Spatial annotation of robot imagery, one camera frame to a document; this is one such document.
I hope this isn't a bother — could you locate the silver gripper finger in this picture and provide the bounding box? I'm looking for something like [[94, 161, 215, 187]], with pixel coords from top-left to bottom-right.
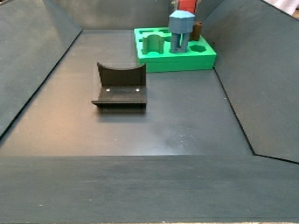
[[171, 0, 179, 11]]

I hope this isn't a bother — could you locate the red square-circle forked block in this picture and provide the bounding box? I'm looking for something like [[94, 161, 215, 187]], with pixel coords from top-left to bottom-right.
[[178, 0, 198, 13]]

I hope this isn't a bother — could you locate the black curved regrasp fixture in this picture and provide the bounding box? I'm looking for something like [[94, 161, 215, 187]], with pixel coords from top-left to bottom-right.
[[91, 63, 147, 107]]

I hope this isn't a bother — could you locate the blue hexagon-top peg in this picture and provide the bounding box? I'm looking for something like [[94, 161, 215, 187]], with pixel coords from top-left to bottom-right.
[[169, 10, 195, 53]]

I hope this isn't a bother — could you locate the brown star peg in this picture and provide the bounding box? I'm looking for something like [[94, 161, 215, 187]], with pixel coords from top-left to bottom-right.
[[190, 21, 202, 41]]

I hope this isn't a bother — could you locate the green shape-sorting base block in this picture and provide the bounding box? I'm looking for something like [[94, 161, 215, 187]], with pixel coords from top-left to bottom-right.
[[135, 27, 218, 73]]

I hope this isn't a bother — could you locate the green curved-top block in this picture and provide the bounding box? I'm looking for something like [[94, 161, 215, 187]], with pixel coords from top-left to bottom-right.
[[143, 34, 165, 54]]

